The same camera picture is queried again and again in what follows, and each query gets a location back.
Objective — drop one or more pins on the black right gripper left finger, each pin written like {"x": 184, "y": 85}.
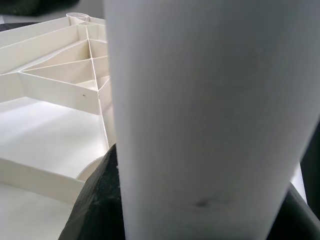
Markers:
{"x": 100, "y": 212}

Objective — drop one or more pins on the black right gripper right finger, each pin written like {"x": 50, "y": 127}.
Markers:
{"x": 300, "y": 225}

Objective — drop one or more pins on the white plastic table top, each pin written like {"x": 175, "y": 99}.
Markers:
{"x": 50, "y": 130}

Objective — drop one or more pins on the white plastic table leg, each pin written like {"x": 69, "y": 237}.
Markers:
{"x": 212, "y": 100}

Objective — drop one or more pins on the black table cloth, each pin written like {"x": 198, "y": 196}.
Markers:
{"x": 37, "y": 3}

